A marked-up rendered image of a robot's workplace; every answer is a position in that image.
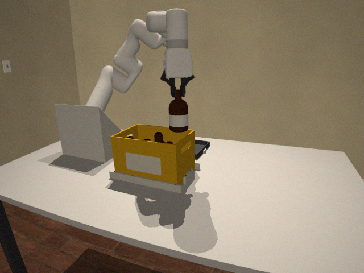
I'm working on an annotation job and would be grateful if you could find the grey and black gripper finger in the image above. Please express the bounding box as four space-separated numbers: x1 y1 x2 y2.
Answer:
180 75 194 97
160 69 176 98

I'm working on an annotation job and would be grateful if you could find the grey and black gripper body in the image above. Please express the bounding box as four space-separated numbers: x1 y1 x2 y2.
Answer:
163 48 193 78

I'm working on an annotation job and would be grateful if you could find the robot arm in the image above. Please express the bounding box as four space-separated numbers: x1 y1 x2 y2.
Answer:
86 9 188 112

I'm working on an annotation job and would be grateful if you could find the yellow crate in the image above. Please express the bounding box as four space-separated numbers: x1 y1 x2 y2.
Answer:
111 124 195 185

